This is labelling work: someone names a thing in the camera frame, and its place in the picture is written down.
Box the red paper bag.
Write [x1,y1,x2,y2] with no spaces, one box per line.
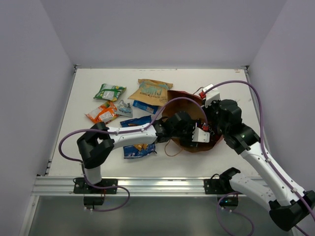
[162,90,223,153]

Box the small blue white snack packet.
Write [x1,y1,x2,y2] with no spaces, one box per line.
[132,100,159,114]

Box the brown kraft snack bag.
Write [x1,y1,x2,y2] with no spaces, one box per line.
[128,79,173,106]

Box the dark blue snack bag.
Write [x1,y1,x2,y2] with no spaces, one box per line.
[120,116,156,159]

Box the small silver blue snack packet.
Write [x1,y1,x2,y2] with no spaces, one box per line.
[116,100,133,118]

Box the orange snack packet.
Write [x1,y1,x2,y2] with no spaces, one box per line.
[85,101,119,124]

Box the green yellow chips bag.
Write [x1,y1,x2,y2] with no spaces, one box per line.
[94,84,126,102]

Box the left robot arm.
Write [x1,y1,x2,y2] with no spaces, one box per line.
[77,112,198,193]

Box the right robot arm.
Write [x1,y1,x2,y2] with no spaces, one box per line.
[204,99,315,231]

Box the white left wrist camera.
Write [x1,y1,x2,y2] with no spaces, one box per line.
[192,122,211,143]

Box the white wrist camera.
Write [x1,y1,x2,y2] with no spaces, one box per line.
[199,84,221,108]
[192,122,211,143]

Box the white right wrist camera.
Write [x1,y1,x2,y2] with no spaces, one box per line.
[199,84,221,108]

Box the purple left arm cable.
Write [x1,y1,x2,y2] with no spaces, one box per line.
[59,97,209,190]

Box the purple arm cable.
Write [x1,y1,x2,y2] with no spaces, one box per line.
[200,80,315,236]
[59,97,209,190]

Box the aluminium right table rail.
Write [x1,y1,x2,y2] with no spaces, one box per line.
[242,65,261,128]

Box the aluminium table rail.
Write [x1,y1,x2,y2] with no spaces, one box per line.
[242,65,261,128]
[43,64,80,176]

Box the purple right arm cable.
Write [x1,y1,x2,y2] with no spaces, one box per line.
[200,80,315,236]

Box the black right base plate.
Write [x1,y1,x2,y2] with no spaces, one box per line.
[203,178,224,195]

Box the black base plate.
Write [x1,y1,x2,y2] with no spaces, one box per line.
[72,177,118,194]
[203,178,224,195]

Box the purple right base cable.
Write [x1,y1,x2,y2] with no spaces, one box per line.
[215,189,254,236]

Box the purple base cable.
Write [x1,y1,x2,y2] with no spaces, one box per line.
[83,184,130,212]
[215,189,254,236]

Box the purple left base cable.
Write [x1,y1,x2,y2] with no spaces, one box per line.
[83,184,130,212]

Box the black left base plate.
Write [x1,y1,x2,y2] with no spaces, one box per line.
[72,177,118,194]

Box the aluminium front rail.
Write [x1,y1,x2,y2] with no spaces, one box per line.
[33,176,270,197]

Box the aluminium left table rail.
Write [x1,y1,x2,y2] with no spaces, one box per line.
[43,64,80,176]

